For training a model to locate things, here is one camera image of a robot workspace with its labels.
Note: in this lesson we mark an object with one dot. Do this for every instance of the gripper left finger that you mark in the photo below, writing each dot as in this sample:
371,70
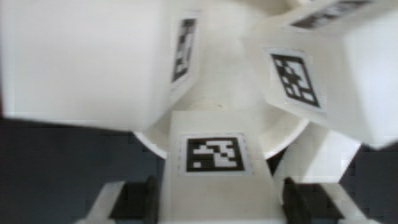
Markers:
127,203

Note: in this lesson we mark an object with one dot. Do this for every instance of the white U-shaped fence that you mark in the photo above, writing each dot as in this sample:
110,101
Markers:
317,157

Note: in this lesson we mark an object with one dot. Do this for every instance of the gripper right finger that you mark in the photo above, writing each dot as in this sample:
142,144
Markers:
319,204

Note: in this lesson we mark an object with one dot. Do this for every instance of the white round stool seat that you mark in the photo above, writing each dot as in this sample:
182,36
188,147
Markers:
223,100

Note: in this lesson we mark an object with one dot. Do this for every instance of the white stool leg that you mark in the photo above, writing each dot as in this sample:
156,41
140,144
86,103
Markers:
325,55
99,59
218,188

